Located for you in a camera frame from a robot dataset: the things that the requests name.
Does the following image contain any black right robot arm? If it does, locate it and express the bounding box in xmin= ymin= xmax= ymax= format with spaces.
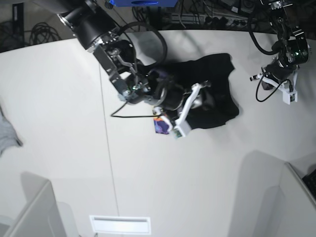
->
xmin=37 ymin=0 xmax=210 ymax=137

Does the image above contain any white partition right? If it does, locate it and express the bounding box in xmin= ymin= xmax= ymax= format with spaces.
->
xmin=261 ymin=161 xmax=316 ymax=237

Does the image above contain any black T-shirt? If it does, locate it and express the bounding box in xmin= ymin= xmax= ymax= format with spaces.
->
xmin=145 ymin=53 xmax=239 ymax=129

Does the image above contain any black keyboard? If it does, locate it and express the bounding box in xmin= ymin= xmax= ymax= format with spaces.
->
xmin=302 ymin=170 xmax=316 ymax=198

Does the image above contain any coiled black cable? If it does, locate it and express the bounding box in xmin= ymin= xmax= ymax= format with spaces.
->
xmin=29 ymin=22 xmax=62 ymax=45

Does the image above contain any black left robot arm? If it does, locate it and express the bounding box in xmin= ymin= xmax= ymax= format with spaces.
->
xmin=247 ymin=0 xmax=309 ymax=85

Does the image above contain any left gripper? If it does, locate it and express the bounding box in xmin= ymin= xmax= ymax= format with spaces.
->
xmin=250 ymin=59 xmax=299 ymax=91

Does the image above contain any white partition left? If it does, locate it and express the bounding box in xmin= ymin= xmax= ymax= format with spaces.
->
xmin=0 ymin=172 xmax=67 ymax=237

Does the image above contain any grey cloth at left edge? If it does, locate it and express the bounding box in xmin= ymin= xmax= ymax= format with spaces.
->
xmin=0 ymin=107 xmax=23 ymax=156

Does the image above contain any white partition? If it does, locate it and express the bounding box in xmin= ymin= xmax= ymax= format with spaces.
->
xmin=0 ymin=172 xmax=67 ymax=237
xmin=261 ymin=161 xmax=316 ymax=237

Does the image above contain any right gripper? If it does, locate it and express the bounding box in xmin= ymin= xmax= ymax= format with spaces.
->
xmin=148 ymin=81 xmax=215 ymax=131

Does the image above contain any blue box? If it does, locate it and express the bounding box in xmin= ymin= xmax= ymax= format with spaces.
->
xmin=108 ymin=0 xmax=178 ymax=7

